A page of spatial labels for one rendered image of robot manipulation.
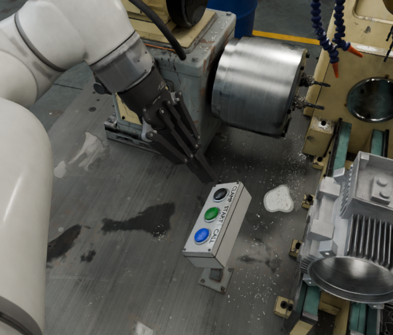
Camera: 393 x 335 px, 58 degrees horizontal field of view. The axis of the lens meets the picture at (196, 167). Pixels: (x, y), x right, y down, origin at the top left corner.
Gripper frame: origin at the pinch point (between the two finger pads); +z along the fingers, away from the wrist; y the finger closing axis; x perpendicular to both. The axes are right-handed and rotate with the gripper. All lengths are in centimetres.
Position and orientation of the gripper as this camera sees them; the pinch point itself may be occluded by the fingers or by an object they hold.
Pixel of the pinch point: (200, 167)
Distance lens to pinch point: 66.5
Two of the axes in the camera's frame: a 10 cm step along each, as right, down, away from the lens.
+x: -7.6, 1.3, 6.3
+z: 5.3, 7.0, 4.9
